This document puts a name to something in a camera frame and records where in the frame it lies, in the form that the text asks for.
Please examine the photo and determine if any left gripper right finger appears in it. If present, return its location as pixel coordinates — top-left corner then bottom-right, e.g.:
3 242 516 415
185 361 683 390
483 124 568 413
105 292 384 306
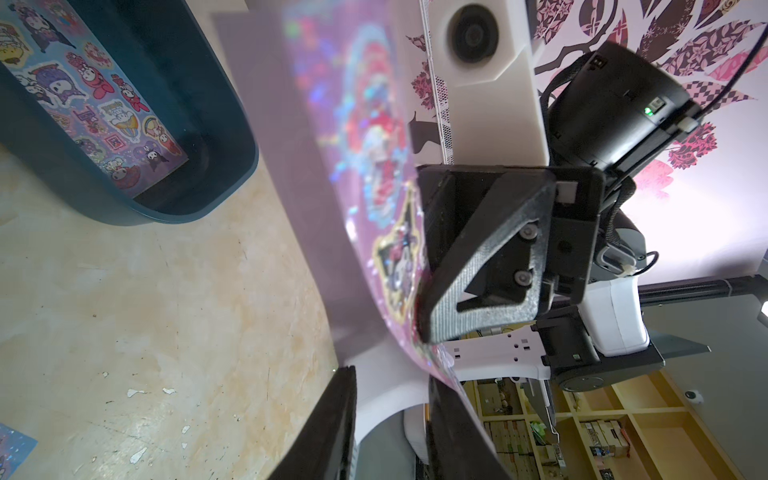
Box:
426 377 510 480

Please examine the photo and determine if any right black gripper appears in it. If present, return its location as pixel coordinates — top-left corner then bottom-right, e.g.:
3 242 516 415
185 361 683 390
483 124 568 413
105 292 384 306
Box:
417 42 702 344

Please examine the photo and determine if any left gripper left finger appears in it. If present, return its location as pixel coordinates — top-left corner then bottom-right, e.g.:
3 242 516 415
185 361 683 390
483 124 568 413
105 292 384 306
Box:
269 366 357 480

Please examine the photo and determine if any teal plastic storage box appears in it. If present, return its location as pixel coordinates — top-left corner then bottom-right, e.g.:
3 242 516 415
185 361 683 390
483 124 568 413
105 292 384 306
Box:
1 1 258 226

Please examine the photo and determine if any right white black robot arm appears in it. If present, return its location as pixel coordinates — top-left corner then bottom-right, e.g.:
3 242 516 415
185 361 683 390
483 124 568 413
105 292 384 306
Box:
417 42 767 419

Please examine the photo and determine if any wooden storage shelf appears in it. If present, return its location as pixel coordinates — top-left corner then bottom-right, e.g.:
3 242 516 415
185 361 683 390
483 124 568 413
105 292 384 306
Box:
464 372 742 479

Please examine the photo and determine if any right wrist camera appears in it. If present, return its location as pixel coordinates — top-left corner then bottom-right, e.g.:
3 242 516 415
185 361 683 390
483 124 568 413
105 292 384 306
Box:
425 0 549 167

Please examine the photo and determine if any white wire shelf basket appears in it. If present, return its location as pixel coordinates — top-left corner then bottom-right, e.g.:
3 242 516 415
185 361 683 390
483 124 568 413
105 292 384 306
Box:
419 0 454 165

